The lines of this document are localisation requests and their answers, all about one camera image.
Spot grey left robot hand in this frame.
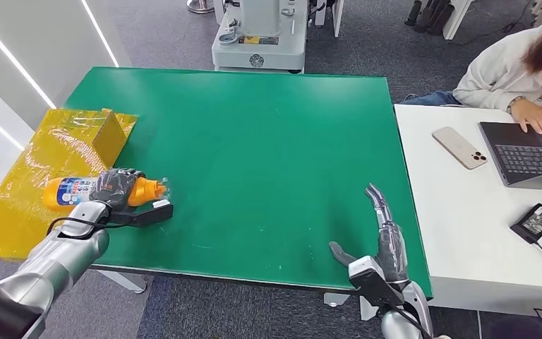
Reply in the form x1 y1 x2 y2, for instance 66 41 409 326
88 167 146 213

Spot orange labelled bottle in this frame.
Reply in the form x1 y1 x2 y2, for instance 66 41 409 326
42 175 172 213

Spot yellow taped cardboard box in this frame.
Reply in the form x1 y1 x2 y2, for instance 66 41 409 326
0 107 139 262

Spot white table foot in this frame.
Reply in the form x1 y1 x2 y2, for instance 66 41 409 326
323 292 352 309
95 270 149 295

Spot round metal stanchion base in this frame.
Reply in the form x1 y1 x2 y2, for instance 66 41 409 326
186 0 216 15

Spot white machine base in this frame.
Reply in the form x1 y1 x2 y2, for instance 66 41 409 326
211 0 311 75

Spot beige smartphone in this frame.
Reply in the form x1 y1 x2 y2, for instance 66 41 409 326
431 126 489 171

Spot black shoes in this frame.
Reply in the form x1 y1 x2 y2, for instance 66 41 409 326
404 0 455 37

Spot white desk panel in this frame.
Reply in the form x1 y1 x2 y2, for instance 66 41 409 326
442 0 476 42

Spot person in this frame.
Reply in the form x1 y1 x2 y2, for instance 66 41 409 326
399 0 542 136

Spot dark grey laptop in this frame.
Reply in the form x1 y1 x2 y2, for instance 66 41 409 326
478 121 542 192

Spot black power adapter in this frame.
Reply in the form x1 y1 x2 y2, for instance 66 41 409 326
509 203 542 245

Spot person's hand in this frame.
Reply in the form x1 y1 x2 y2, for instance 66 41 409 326
508 97 542 136

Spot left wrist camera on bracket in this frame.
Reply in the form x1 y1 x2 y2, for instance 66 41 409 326
109 199 175 230

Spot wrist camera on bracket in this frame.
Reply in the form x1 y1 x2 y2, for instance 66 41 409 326
109 199 175 230
348 255 406 310

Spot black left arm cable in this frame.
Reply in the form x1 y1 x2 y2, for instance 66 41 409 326
46 215 133 238

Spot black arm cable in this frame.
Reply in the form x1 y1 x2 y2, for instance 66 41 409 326
387 303 435 339
46 215 133 238

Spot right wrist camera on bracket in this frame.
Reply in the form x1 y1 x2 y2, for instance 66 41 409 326
348 255 406 310

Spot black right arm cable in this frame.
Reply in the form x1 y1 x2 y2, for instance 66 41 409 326
387 303 435 339

